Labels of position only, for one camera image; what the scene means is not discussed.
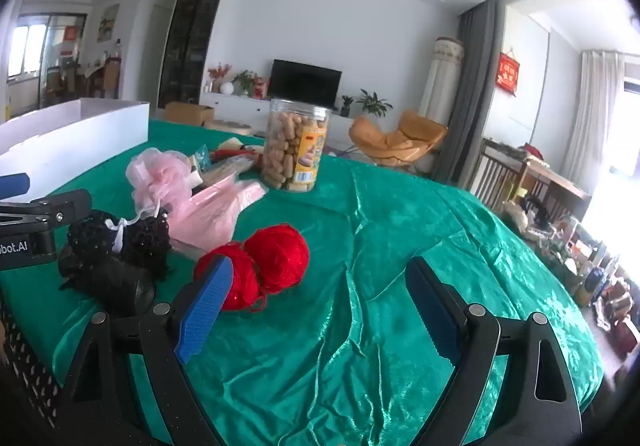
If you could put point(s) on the brown cardboard box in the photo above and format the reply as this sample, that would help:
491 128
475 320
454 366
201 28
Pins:
187 113

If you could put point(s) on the small plant in black pot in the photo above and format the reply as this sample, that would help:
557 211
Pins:
347 104

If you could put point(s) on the red yarn ball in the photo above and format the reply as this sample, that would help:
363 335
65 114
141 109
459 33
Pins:
242 276
277 253

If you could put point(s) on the grey curtain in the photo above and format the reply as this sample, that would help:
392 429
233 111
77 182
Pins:
472 85

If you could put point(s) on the pink mesh bath pouf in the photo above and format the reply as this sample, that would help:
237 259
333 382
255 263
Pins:
155 175

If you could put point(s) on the glass balcony door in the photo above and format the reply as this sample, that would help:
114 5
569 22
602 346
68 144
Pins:
30 55

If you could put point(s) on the green tablecloth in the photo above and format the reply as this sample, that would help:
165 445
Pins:
360 251

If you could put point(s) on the black perforated panel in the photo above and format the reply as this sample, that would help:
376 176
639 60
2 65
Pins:
30 366

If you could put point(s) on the white television cabinet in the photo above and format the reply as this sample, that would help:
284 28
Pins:
235 104

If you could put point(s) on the dark glass cabinet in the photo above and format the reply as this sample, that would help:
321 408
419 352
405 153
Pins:
192 35

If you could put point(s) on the red foil packet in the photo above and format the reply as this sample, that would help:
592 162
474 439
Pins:
235 155

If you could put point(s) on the framed landscape painting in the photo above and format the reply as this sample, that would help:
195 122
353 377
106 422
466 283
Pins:
108 23

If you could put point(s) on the orange lounge chair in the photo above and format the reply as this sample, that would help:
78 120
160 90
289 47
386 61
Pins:
390 140

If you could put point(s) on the black television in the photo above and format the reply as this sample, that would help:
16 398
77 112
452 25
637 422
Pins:
305 83

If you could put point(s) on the dark wooden slatted chair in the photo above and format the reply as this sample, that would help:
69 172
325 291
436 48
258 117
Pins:
492 175

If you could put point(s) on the white partition board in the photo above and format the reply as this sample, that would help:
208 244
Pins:
75 135

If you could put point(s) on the wooden dining chair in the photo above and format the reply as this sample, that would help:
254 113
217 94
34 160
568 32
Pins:
111 78

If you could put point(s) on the wooden side table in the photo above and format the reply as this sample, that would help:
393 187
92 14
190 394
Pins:
555 181

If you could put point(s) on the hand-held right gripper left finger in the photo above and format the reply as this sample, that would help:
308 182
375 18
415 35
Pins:
205 311

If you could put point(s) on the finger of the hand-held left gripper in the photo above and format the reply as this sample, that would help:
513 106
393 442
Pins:
14 187
55 208

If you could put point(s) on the round white vase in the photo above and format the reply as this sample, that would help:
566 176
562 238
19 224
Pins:
227 88

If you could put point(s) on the red window sign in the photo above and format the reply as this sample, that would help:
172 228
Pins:
70 39

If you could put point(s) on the large green potted plant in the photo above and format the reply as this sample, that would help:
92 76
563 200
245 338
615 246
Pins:
374 103

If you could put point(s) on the white sheer curtain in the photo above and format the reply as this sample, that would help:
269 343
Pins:
592 115

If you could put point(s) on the pink plastic bag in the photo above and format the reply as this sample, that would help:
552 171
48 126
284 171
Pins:
215 216

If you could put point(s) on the black satin cloth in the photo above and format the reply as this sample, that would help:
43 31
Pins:
110 283

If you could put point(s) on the red wall hanging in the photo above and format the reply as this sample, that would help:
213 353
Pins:
509 71

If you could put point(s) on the black lace bundle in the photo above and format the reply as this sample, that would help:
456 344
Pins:
145 236

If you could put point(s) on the cream plastic object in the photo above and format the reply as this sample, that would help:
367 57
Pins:
232 143

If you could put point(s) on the red flower vase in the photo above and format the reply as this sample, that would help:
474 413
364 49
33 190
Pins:
217 73

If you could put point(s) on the pile of floor clutter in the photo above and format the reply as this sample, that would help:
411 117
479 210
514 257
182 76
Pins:
580 256

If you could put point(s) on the cloth-covered standing air conditioner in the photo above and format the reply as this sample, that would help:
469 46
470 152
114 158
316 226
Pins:
442 75

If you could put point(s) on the red gift box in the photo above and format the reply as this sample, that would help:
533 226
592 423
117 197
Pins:
261 87

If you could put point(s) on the clear toothpick bag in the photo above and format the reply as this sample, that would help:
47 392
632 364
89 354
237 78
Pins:
204 159

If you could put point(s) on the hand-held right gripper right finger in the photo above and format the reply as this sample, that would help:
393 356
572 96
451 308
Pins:
432 311

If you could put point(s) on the leafy green potted plant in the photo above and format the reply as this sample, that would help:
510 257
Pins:
245 80

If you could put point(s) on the clear snack jar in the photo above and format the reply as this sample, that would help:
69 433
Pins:
295 145

